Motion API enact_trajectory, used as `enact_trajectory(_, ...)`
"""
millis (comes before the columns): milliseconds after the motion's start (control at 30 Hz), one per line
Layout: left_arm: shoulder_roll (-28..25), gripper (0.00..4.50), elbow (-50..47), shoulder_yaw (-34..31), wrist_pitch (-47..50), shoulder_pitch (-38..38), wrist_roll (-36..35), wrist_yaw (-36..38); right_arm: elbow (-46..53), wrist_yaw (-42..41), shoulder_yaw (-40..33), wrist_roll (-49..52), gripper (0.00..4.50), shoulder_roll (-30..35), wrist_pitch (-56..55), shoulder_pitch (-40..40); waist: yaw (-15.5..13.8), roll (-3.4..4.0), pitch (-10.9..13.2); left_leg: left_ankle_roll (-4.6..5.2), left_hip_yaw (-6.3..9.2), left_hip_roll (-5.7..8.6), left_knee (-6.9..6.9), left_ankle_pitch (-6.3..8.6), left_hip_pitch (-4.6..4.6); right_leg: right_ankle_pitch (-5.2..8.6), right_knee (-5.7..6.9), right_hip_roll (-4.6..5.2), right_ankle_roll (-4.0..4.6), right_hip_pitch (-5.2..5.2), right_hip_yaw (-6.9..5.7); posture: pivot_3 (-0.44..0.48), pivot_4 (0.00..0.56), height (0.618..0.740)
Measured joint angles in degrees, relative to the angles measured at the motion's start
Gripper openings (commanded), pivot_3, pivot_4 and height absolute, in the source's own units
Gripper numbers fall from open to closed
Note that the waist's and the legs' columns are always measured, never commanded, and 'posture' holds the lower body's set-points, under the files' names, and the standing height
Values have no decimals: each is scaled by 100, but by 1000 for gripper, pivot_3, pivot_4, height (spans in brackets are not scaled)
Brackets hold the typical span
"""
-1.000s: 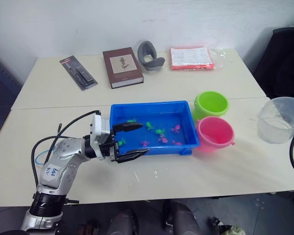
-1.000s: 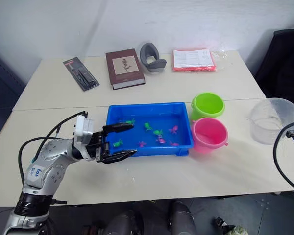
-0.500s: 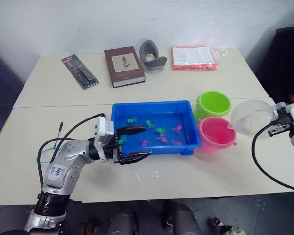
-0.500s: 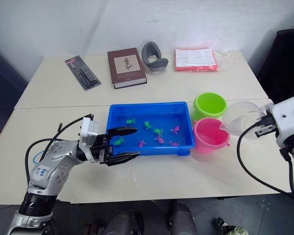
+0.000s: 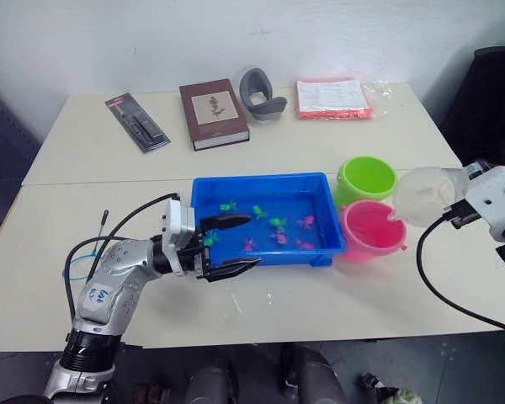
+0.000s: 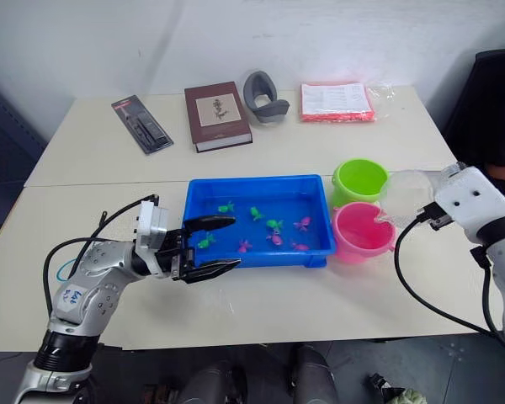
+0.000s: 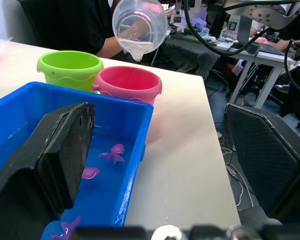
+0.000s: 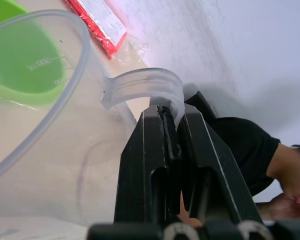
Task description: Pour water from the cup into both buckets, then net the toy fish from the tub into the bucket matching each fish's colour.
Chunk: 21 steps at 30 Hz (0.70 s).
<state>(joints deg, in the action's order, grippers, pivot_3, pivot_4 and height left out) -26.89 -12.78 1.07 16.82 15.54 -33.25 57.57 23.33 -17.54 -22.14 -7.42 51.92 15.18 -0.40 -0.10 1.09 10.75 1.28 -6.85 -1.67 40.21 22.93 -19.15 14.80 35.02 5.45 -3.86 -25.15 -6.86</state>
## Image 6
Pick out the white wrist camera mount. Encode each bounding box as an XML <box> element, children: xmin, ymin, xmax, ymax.
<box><xmin>433</xmin><ymin>162</ymin><xmax>505</xmax><ymax>237</ymax></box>
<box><xmin>134</xmin><ymin>200</ymin><xmax>170</xmax><ymax>256</ymax></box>

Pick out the red pack with paper label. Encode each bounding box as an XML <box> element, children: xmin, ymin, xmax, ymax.
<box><xmin>299</xmin><ymin>81</ymin><xmax>378</xmax><ymax>125</ymax></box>

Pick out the black chair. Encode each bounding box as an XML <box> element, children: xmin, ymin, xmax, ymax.
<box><xmin>440</xmin><ymin>49</ymin><xmax>505</xmax><ymax>182</ymax></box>

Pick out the black blister tool pack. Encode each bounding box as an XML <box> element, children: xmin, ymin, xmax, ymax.
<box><xmin>110</xmin><ymin>94</ymin><xmax>175</xmax><ymax>156</ymax></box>

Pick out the teal wire loop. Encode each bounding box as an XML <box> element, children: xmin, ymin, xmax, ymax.
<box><xmin>56</xmin><ymin>258</ymin><xmax>82</xmax><ymax>283</ymax></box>

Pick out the short black right arm cable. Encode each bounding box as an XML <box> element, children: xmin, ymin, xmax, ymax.
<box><xmin>470</xmin><ymin>245</ymin><xmax>504</xmax><ymax>336</ymax></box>

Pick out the black and green clutter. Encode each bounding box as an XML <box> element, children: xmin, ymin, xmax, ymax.
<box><xmin>364</xmin><ymin>371</ymin><xmax>424</xmax><ymax>404</ymax></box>

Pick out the green plastic bucket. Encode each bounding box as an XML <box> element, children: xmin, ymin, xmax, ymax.
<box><xmin>330</xmin><ymin>157</ymin><xmax>392</xmax><ymax>209</ymax></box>

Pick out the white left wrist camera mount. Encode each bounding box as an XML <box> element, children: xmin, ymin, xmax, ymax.
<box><xmin>134</xmin><ymin>200</ymin><xmax>170</xmax><ymax>256</ymax></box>

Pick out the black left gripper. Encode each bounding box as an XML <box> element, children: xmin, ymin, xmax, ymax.
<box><xmin>145</xmin><ymin>215</ymin><xmax>242</xmax><ymax>284</ymax></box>

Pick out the dark rounded shape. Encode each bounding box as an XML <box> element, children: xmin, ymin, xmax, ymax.
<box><xmin>292</xmin><ymin>343</ymin><xmax>338</xmax><ymax>404</ymax></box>
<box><xmin>177</xmin><ymin>358</ymin><xmax>248</xmax><ymax>404</ymax></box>

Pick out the pink plastic bucket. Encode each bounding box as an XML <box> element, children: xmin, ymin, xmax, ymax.
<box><xmin>332</xmin><ymin>201</ymin><xmax>399</xmax><ymax>266</ymax></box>

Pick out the clear plastic bag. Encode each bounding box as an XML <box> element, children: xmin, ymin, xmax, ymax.
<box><xmin>364</xmin><ymin>81</ymin><xmax>397</xmax><ymax>120</ymax></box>

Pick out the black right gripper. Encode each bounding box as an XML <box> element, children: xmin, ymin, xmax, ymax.
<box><xmin>428</xmin><ymin>203</ymin><xmax>455</xmax><ymax>231</ymax></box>

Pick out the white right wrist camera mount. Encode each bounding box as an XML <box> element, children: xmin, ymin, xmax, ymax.
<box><xmin>433</xmin><ymin>162</ymin><xmax>505</xmax><ymax>237</ymax></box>

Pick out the long black right arm cable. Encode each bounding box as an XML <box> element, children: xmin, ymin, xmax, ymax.
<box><xmin>393</xmin><ymin>203</ymin><xmax>505</xmax><ymax>340</ymax></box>

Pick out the dark blue panel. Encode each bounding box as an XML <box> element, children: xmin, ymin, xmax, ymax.
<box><xmin>0</xmin><ymin>74</ymin><xmax>48</xmax><ymax>258</ymax></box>

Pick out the grey curved foam cushion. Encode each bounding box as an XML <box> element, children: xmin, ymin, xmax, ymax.
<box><xmin>242</xmin><ymin>70</ymin><xmax>292</xmax><ymax>125</ymax></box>

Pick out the brown hardcover book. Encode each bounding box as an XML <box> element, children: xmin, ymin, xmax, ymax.
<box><xmin>183</xmin><ymin>81</ymin><xmax>254</xmax><ymax>154</ymax></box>

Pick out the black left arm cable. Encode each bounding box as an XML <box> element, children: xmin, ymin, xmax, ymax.
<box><xmin>43</xmin><ymin>194</ymin><xmax>160</xmax><ymax>322</ymax></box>

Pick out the clear plastic cup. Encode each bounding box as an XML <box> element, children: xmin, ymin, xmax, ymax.
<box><xmin>373</xmin><ymin>167</ymin><xmax>445</xmax><ymax>225</ymax></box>

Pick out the blue plastic tub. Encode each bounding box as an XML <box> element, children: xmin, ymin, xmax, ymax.
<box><xmin>180</xmin><ymin>173</ymin><xmax>338</xmax><ymax>270</ymax></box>

